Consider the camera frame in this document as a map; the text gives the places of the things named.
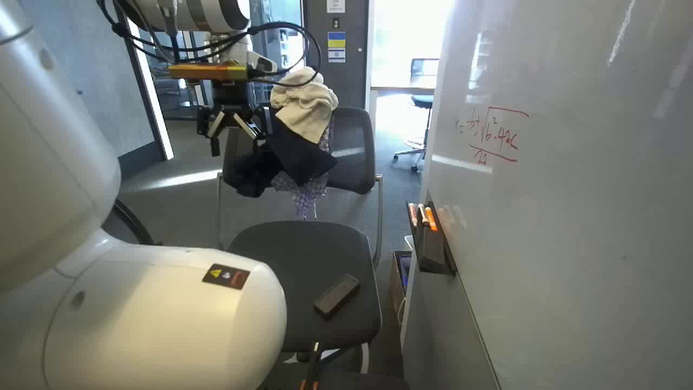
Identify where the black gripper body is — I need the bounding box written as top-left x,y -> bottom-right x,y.
203,77 -> 255,118

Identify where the dark navy cloth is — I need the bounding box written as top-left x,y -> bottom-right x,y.
227,105 -> 339,200

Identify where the cream towel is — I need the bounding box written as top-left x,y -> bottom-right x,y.
268,64 -> 339,146

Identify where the grey chair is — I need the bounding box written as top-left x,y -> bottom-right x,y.
215,105 -> 386,377

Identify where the blue office swivel chair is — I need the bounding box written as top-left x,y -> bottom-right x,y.
390,91 -> 435,176

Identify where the purple white checkered cloth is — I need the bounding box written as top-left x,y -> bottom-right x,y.
268,127 -> 333,220

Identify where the blue door sign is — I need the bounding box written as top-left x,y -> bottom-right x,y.
325,27 -> 349,64

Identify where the dark grey door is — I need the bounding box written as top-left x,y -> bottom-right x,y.
302,0 -> 372,113

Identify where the black eraser block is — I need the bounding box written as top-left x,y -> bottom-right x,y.
312,271 -> 362,318

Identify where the black whiteboard eraser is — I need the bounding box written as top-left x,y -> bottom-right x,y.
416,226 -> 452,275

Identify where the black whiteboard marker tray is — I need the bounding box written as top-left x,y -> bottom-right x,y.
404,200 -> 459,276

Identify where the large whiteboard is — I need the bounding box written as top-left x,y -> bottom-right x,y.
399,0 -> 693,390

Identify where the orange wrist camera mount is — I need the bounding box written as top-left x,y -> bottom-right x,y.
166,60 -> 254,81

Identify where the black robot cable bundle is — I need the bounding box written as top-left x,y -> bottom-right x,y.
95,0 -> 325,91

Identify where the black curved hose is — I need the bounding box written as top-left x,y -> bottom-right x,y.
109,196 -> 159,246

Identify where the black orange tool handle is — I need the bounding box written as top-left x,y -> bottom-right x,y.
297,340 -> 325,390

